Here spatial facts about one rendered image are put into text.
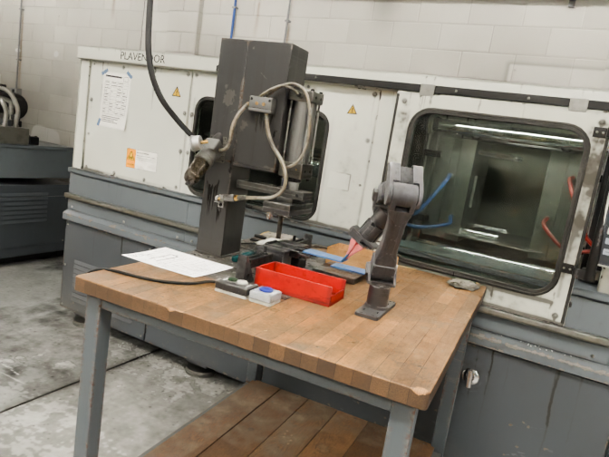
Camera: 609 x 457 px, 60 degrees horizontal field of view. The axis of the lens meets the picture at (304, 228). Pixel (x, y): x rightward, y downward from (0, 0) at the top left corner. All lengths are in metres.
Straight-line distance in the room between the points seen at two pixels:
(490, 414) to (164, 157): 2.03
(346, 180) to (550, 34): 2.45
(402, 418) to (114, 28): 5.83
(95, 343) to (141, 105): 1.79
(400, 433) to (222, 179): 1.07
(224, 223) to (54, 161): 3.14
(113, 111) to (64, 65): 3.85
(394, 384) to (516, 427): 1.29
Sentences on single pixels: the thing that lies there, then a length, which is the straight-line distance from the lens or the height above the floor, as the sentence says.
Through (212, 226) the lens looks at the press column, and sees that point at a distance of 1.91.
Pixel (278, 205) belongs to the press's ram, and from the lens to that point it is 1.72.
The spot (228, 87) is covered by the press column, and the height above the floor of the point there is 1.49.
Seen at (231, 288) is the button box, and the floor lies 0.92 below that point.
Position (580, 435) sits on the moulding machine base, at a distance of 2.38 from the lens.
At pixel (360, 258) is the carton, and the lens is 1.98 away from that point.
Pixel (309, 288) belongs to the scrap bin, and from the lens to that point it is 1.54.
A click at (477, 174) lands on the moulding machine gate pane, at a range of 2.20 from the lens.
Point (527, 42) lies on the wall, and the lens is 4.45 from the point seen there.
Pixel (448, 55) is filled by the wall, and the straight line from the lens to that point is 4.53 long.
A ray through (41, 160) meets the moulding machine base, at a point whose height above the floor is 0.85.
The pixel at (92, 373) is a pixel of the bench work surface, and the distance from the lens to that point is 1.65.
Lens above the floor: 1.36
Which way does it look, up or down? 10 degrees down
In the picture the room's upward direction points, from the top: 9 degrees clockwise
